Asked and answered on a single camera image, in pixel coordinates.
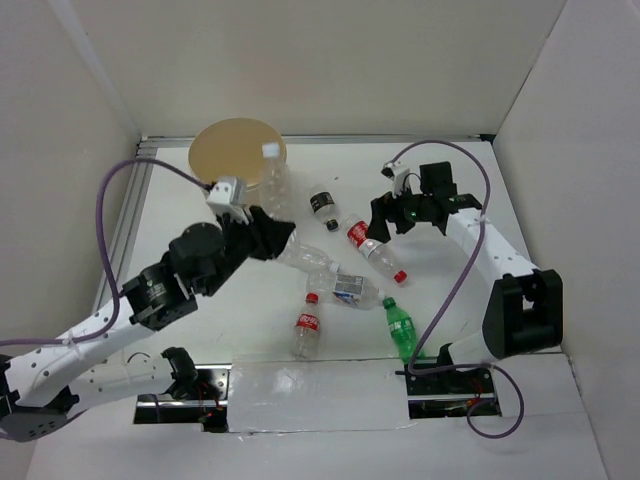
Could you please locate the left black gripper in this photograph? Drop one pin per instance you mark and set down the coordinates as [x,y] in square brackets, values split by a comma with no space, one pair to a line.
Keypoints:
[270,236]

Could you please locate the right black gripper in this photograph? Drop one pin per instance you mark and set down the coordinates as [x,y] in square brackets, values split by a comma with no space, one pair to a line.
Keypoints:
[383,208]

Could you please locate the large red label bottle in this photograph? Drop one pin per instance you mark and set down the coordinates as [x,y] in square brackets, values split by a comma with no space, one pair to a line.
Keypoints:
[377,254]

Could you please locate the clear bottle without label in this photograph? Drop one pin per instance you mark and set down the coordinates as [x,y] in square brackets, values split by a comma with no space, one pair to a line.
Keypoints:
[275,187]

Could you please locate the clear bottle white blue label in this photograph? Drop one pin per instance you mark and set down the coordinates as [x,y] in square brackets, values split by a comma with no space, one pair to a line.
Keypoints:
[351,291]

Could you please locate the small red label cola bottle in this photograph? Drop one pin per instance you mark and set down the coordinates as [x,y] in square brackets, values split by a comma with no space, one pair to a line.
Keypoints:
[306,331]

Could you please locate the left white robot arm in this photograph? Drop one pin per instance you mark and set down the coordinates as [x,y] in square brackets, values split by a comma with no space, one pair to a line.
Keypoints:
[45,389]

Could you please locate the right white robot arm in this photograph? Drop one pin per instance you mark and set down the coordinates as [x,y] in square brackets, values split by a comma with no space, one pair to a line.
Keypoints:
[524,313]

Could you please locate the beige round paper bin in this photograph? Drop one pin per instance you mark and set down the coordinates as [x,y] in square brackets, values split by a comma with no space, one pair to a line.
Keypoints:
[233,147]

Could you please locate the clear crushed bottle white cap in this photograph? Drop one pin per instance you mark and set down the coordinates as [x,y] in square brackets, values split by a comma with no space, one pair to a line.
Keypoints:
[307,258]

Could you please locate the small bottle black label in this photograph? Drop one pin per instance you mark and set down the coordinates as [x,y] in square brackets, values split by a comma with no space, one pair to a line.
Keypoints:
[323,207]

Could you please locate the green plastic bottle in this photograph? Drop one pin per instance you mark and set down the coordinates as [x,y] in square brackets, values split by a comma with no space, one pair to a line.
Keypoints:
[401,329]

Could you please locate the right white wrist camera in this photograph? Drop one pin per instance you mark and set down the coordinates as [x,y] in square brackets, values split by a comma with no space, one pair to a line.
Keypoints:
[398,174]

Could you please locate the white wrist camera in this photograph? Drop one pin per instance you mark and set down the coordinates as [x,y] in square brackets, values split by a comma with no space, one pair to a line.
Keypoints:
[226,192]
[398,174]

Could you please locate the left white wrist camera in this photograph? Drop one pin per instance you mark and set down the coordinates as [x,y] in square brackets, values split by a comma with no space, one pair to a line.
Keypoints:
[226,192]

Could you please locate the aluminium frame rail left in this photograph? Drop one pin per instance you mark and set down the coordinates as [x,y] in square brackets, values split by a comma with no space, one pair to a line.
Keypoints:
[124,235]

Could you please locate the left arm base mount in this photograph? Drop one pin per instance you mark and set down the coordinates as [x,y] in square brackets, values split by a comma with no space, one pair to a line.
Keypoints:
[204,406]

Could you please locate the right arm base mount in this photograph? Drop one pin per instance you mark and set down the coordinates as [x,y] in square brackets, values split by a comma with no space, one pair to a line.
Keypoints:
[450,394]

